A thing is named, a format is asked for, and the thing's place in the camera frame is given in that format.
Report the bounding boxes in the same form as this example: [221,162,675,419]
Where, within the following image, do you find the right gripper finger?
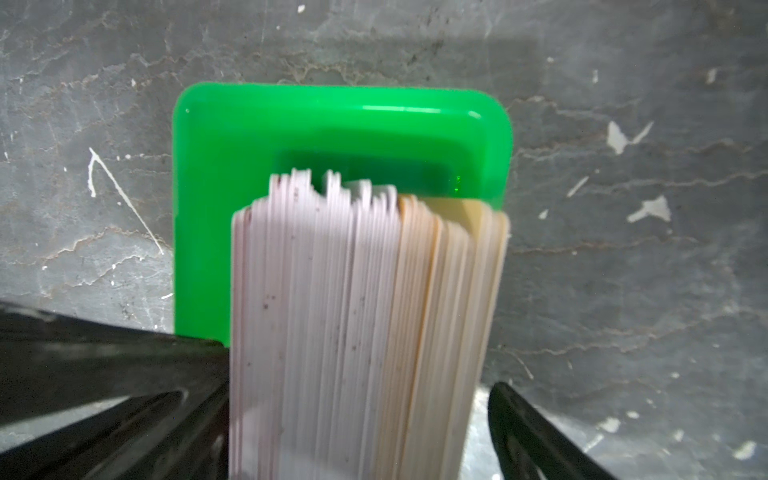
[487,382,615,480]

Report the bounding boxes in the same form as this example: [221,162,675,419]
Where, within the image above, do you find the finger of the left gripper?
[1,302,229,425]
[1,383,229,479]

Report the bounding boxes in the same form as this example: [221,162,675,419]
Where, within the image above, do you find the green plastic card tray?
[172,83,514,343]

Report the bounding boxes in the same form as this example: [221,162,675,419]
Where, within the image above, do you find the stack of credit cards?
[228,170,510,479]

